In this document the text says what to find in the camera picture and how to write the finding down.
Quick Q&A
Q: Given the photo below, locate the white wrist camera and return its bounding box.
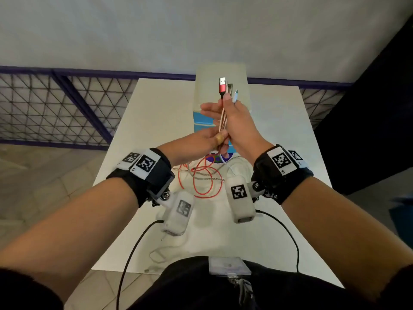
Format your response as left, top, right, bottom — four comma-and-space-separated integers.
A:
225, 176, 267, 224
156, 189, 196, 237

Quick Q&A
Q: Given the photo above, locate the white cable bundle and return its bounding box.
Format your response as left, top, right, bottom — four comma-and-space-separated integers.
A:
144, 234, 189, 274

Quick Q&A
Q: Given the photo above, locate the black right wrist strap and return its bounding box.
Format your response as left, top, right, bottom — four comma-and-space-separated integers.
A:
251, 144, 314, 205

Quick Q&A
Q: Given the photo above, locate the clear badge holder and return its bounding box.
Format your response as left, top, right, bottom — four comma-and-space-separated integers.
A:
208, 256, 256, 310

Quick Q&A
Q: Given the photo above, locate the purple round sticker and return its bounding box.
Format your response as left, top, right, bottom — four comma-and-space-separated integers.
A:
205, 152, 239, 165

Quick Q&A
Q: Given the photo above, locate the white table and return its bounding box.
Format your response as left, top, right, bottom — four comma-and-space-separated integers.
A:
92, 77, 344, 288

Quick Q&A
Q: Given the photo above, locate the black left camera cable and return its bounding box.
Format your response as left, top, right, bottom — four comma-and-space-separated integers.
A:
115, 219, 165, 310

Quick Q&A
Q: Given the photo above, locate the purple metal mesh fence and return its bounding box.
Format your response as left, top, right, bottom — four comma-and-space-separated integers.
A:
0, 66, 354, 151

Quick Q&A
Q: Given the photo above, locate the blue and white drawer cabinet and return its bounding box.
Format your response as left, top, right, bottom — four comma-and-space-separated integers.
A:
192, 62, 252, 155

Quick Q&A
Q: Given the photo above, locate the black camera cable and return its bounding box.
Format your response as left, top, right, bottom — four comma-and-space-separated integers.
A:
255, 209, 301, 273
115, 219, 165, 310

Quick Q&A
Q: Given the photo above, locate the black right camera cable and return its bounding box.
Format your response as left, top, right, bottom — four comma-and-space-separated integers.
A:
255, 209, 301, 273

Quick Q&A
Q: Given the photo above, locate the blue seat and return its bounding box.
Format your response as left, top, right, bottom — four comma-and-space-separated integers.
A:
388, 196, 413, 249

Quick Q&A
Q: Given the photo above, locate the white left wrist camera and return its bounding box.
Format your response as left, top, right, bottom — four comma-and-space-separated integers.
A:
156, 189, 196, 237

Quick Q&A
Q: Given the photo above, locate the person's right forearm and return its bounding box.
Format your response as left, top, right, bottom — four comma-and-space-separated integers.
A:
281, 177, 413, 302

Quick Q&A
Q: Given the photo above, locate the person's left forearm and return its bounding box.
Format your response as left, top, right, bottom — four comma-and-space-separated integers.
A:
0, 177, 139, 304

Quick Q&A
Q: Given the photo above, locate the black left wrist strap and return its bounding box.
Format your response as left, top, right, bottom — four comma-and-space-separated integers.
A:
105, 147, 176, 209

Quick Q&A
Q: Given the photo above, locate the black wrist strap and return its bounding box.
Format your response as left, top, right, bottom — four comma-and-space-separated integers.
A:
105, 147, 176, 209
251, 144, 314, 205

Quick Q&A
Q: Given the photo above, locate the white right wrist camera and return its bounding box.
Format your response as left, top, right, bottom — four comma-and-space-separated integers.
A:
225, 176, 267, 224

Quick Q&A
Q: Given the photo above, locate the person's right hand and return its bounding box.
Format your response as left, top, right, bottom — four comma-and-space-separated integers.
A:
200, 93, 275, 166

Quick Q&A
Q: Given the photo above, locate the person's black shirt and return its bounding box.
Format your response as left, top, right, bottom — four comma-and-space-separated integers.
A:
0, 256, 413, 310

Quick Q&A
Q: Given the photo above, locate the black partition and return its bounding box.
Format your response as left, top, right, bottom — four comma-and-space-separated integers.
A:
314, 15, 413, 196

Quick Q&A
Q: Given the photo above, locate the person's left hand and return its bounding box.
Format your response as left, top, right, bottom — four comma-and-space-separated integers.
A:
157, 127, 230, 167

